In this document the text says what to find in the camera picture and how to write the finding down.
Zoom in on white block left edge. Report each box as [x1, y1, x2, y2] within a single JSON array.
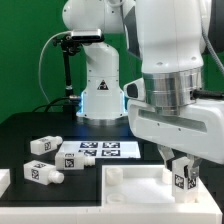
[[0, 169, 11, 198]]

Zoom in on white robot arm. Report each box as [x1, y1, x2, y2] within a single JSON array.
[[62, 0, 224, 179]]

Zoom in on white camera cable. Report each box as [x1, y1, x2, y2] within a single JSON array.
[[38, 30, 72, 104]]

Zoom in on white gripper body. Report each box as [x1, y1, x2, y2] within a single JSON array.
[[128, 99, 224, 164]]

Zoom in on grey camera on stand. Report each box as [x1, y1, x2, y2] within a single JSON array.
[[71, 29, 104, 43]]

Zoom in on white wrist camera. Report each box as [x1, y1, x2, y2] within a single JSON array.
[[123, 78, 146, 101]]

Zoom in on white sheet with tags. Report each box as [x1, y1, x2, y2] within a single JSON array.
[[59, 141, 140, 159]]

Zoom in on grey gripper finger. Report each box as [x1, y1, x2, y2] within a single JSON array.
[[187, 154, 202, 179], [157, 145, 174, 171]]

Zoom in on black camera stand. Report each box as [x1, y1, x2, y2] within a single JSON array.
[[53, 35, 80, 114]]

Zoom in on white corner fence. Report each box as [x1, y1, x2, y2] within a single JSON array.
[[0, 183, 222, 224]]

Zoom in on black cables on table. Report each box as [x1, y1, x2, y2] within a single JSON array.
[[32, 97, 77, 113]]

